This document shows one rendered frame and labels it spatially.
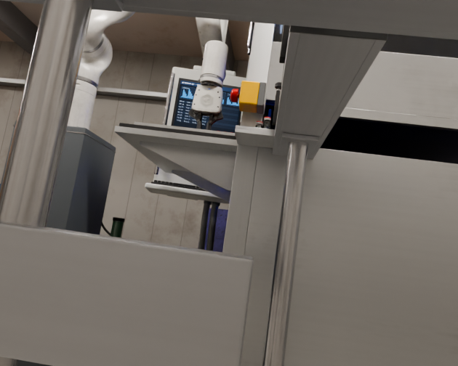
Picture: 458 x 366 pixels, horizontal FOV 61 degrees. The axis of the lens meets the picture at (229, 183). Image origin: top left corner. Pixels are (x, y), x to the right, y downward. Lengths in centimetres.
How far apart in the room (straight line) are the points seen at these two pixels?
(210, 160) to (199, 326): 97
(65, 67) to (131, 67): 548
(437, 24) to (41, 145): 46
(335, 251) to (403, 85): 55
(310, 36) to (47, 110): 34
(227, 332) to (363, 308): 87
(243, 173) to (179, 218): 402
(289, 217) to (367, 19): 55
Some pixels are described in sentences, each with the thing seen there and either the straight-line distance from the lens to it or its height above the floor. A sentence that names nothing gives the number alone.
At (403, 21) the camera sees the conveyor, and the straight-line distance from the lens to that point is 53.
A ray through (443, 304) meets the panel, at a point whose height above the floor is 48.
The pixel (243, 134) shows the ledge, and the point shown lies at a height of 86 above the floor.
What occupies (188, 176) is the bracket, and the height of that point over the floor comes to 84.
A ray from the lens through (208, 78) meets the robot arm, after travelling 139.
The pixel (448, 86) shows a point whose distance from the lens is 138.
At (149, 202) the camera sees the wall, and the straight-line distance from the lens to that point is 530.
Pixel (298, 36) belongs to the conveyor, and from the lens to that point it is 56.
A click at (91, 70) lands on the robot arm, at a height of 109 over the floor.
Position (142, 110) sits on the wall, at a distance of 565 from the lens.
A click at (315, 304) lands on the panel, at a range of 118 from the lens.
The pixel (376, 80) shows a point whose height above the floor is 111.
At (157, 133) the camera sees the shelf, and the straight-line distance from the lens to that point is 127.
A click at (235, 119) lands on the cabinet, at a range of 232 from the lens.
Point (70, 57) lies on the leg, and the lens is 48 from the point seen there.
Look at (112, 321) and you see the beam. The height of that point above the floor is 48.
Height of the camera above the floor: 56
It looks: 9 degrees up
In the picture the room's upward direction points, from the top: 8 degrees clockwise
